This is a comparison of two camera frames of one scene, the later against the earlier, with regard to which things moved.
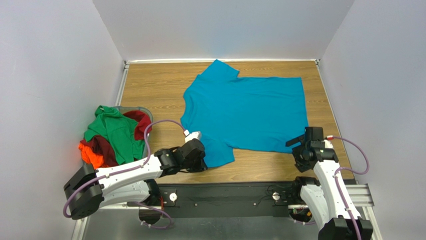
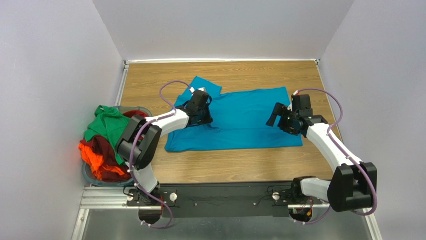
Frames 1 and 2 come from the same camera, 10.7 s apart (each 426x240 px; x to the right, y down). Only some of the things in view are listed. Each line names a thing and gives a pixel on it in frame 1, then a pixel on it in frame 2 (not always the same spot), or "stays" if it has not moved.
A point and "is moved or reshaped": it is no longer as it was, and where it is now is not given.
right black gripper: (302, 146) to (282, 116)
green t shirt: (119, 131) stays
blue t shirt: (260, 113) is moved or reshaped
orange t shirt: (89, 157) stays
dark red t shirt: (100, 143) stays
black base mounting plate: (225, 199) stays
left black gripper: (200, 159) to (203, 119)
